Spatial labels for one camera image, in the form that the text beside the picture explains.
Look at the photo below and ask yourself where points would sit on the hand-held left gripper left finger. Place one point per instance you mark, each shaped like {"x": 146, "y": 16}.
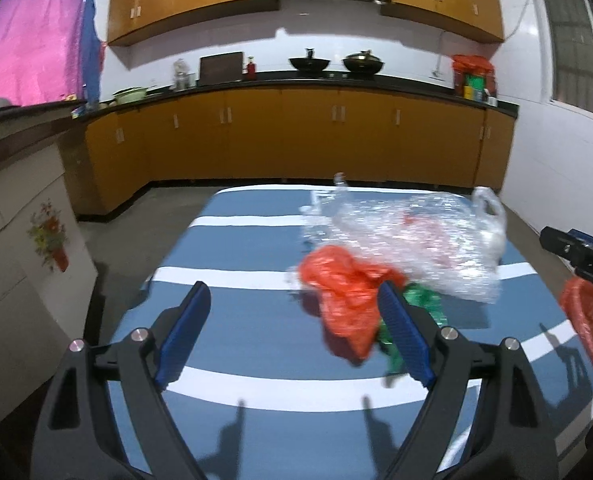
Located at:
{"x": 184, "y": 335}

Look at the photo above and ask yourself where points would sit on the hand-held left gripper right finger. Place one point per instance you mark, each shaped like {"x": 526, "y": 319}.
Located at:
{"x": 406, "y": 335}

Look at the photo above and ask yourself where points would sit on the dark green plastic bag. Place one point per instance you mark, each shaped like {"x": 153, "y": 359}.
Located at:
{"x": 426, "y": 302}

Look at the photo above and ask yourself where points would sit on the red plastic bag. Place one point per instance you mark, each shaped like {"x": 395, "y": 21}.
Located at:
{"x": 346, "y": 300}

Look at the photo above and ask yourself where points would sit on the large white plastic bag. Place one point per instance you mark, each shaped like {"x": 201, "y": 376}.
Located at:
{"x": 495, "y": 240}

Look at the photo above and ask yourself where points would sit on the clear crinkled plastic bag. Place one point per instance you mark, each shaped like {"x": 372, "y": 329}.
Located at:
{"x": 401, "y": 240}

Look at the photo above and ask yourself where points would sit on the blue white striped tablecloth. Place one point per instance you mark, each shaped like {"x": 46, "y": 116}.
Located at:
{"x": 236, "y": 250}

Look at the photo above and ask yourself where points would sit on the white cup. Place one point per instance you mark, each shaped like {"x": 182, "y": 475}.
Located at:
{"x": 491, "y": 100}

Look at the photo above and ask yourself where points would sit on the flower sticker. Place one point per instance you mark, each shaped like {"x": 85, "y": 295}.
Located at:
{"x": 50, "y": 237}

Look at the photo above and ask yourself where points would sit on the green box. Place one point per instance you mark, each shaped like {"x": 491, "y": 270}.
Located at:
{"x": 473, "y": 85}

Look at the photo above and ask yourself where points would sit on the barred window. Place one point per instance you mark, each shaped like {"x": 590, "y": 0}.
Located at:
{"x": 571, "y": 50}

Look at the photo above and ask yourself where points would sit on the white cabinet with dark top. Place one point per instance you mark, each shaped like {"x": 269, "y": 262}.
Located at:
{"x": 6, "y": 260}

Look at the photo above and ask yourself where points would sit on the red covered container rack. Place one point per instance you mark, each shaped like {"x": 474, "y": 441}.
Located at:
{"x": 471, "y": 64}

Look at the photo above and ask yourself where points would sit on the wooden base cabinets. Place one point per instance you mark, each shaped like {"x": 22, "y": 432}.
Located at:
{"x": 286, "y": 135}

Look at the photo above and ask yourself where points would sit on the green basin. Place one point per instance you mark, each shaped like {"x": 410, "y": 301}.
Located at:
{"x": 130, "y": 96}

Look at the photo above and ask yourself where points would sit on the glass jar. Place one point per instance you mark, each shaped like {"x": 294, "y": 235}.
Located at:
{"x": 182, "y": 77}

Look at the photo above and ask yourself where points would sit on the black wok with lid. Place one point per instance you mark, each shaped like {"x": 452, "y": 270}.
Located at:
{"x": 362, "y": 64}

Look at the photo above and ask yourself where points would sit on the brown cutting board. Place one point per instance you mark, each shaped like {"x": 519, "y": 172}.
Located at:
{"x": 221, "y": 68}

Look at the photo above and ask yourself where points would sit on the black kitchen countertop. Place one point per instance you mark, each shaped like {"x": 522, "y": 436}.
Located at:
{"x": 286, "y": 81}

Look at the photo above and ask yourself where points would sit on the red bottle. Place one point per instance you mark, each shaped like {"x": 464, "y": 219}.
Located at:
{"x": 251, "y": 70}

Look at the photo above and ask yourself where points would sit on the black wok with ladle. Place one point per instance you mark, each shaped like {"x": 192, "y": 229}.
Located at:
{"x": 309, "y": 63}

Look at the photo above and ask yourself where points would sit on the pink hanging cloth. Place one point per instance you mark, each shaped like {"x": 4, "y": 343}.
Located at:
{"x": 31, "y": 40}

